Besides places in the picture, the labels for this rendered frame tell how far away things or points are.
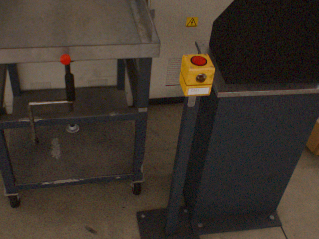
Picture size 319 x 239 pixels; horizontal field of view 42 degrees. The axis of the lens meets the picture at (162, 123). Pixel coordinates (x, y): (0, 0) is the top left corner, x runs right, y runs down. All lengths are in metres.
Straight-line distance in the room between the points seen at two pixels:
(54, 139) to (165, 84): 0.72
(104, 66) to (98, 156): 0.55
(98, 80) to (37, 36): 0.92
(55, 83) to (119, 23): 0.89
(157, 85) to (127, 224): 0.84
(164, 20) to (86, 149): 0.74
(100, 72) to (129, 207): 0.75
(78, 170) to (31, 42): 0.68
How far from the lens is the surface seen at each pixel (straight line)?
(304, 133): 1.67
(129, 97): 2.38
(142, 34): 1.42
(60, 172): 1.85
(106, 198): 1.96
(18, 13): 1.56
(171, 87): 2.37
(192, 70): 1.18
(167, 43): 2.19
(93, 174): 1.83
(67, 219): 1.91
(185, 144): 1.42
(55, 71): 2.24
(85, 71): 2.24
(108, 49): 1.37
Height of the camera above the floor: 1.57
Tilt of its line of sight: 42 degrees down
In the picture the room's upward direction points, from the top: 7 degrees clockwise
